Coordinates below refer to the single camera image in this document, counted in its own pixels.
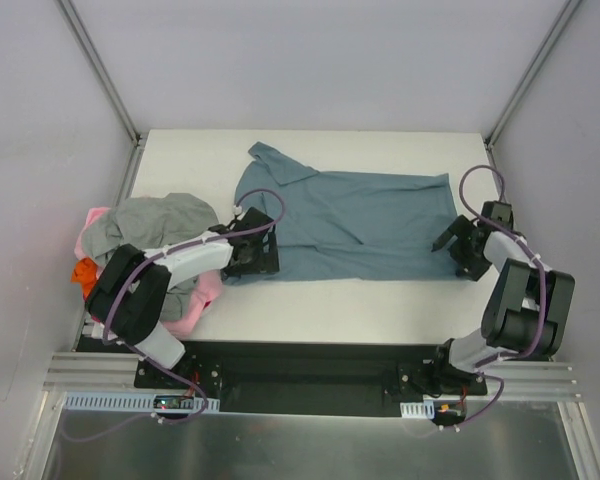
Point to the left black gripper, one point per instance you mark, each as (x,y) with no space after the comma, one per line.
(262,245)

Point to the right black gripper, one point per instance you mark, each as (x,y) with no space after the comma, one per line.
(460,245)

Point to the blue-grey t shirt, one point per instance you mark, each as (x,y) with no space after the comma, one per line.
(348,225)

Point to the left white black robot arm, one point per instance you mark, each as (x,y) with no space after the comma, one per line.
(128,297)

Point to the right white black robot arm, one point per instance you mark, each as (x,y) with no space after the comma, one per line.
(525,315)

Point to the pink t shirt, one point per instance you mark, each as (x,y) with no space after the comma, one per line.
(195,310)

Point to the grey t shirt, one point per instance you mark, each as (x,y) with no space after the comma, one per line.
(150,225)

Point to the orange t shirt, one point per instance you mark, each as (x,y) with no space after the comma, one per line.
(85,274)

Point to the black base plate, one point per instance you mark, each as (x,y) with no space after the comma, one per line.
(326,379)

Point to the left slotted cable duct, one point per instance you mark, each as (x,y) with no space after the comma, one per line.
(139,403)

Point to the slotted cable duct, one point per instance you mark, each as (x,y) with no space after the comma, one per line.
(139,403)
(418,410)

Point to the right slotted cable duct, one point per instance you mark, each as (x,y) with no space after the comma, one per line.
(418,410)

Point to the aluminium front rail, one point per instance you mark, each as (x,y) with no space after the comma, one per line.
(115,372)

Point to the right aluminium frame post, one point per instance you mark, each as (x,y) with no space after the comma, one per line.
(559,25)

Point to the aluminium frame post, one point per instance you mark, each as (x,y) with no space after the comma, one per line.
(86,44)
(559,25)

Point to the left aluminium frame post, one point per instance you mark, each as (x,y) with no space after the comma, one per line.
(86,44)

